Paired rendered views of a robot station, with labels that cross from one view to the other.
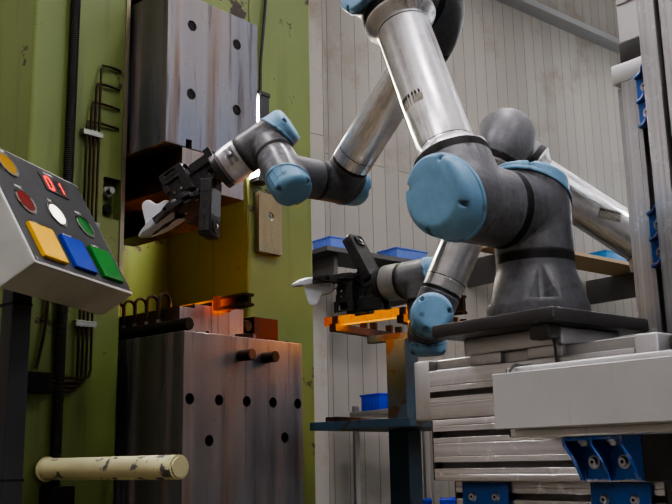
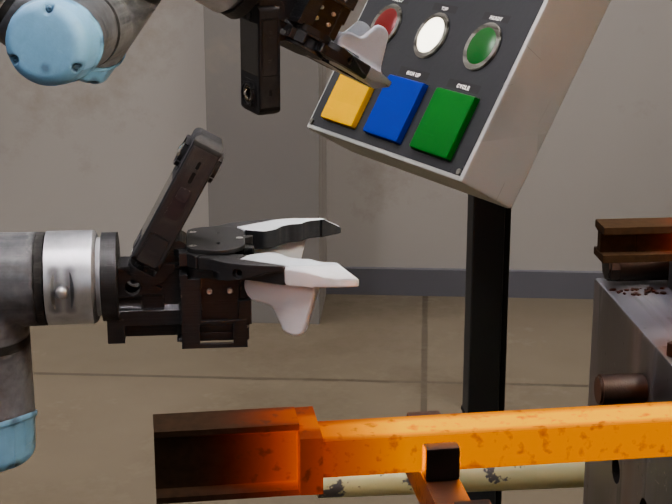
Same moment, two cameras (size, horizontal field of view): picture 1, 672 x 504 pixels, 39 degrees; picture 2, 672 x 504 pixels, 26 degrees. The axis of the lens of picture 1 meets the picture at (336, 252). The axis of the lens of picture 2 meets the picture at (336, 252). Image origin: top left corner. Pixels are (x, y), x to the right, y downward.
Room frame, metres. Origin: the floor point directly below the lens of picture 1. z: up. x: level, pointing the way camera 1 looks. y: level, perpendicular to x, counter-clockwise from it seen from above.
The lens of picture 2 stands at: (2.81, -0.78, 1.33)
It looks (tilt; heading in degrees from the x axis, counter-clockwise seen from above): 16 degrees down; 133
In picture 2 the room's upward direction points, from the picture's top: straight up
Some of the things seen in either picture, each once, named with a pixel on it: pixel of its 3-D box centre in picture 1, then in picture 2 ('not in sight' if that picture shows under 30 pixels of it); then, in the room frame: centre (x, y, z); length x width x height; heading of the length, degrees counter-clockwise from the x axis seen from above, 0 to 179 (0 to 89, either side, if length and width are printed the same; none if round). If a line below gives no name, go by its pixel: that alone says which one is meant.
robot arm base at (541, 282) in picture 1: (536, 288); not in sight; (1.38, -0.30, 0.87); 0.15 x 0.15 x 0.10
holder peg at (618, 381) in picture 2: (246, 354); (620, 389); (2.20, 0.21, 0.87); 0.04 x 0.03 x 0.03; 49
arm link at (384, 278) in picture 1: (394, 282); (76, 278); (1.90, -0.12, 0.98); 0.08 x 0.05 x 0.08; 139
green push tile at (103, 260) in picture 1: (104, 265); (446, 124); (1.81, 0.45, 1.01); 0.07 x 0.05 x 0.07; 164
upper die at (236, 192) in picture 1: (159, 191); not in sight; (2.36, 0.45, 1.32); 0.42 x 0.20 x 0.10; 49
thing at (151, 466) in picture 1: (108, 468); (506, 470); (1.91, 0.46, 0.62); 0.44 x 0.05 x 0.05; 49
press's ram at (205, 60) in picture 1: (174, 105); not in sight; (2.40, 0.43, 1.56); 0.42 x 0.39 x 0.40; 49
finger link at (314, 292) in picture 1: (312, 291); (288, 255); (1.97, 0.05, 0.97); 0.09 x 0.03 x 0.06; 85
